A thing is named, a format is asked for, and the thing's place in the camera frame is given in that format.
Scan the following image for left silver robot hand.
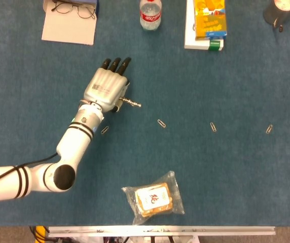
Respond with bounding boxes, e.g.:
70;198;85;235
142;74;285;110
80;57;132;114

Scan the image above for thin rimmed eyeglasses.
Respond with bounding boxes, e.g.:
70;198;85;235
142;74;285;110
51;0;96;20

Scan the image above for blue felt table cover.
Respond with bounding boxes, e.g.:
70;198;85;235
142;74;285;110
0;0;290;226

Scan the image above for red label cola bottle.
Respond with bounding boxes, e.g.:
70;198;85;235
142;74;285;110
139;0;162;31

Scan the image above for white and green box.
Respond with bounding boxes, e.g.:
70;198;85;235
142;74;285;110
184;0;224;52

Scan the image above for plastic wrapped sandwich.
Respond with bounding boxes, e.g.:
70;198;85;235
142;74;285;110
121;171;186;226

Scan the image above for yellow and blue carton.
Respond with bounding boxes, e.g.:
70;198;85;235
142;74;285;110
193;0;229;40

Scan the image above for yellow and black base part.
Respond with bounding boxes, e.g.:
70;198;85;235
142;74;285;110
29;226;49;242

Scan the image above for dark metal cup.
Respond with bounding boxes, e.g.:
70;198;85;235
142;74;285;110
263;0;290;33

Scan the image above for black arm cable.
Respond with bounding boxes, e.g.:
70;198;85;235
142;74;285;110
0;153;59;184

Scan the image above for aluminium profile rail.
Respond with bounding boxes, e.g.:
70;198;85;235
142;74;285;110
48;226;276;238

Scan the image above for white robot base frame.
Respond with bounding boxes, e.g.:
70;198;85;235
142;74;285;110
71;236;200;243

